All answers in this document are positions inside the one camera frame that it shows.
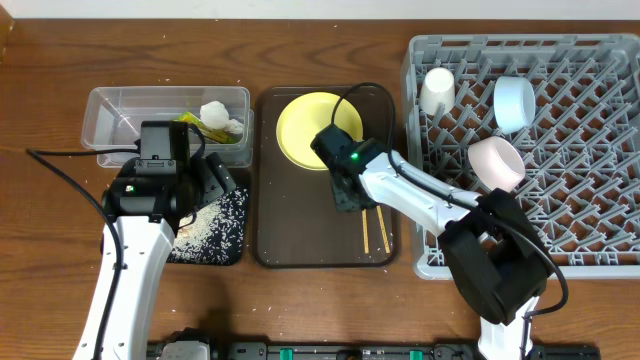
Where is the yellow green wrapper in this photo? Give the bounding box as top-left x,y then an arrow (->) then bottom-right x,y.
175,112 -> 238,144

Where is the yellow-green plate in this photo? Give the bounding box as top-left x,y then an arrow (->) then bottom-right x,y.
276,92 -> 339,171

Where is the white tissue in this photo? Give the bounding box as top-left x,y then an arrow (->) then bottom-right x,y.
200,101 -> 244,135

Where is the white cup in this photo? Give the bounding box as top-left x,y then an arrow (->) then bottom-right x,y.
418,67 -> 455,115

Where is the white bowl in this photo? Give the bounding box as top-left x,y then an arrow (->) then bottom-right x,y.
468,136 -> 525,192

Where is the light blue bowl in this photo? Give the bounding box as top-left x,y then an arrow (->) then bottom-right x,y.
493,76 -> 536,135

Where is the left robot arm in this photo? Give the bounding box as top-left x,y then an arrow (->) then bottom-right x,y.
74,153 -> 236,359

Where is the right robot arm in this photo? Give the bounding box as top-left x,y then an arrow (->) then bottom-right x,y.
312,140 -> 555,359

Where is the clear plastic waste bin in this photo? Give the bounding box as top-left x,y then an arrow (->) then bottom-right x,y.
81,86 -> 254,168

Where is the grey dishwasher rack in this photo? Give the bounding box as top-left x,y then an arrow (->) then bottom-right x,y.
401,34 -> 639,279

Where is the spilled white rice pile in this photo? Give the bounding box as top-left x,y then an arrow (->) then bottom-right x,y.
169,187 -> 250,264

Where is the black plastic tray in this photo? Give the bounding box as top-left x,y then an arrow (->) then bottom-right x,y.
164,168 -> 252,267

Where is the dark brown serving tray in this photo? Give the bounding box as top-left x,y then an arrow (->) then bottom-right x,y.
252,86 -> 401,269

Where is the right black cable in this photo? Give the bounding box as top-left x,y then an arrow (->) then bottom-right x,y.
329,82 -> 570,360

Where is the black cable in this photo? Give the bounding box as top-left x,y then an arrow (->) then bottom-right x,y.
329,82 -> 570,360
25,122 -> 207,360

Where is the left black cable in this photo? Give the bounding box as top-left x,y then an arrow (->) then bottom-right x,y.
25,122 -> 207,360

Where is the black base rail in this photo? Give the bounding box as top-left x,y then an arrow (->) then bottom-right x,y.
144,327 -> 601,360

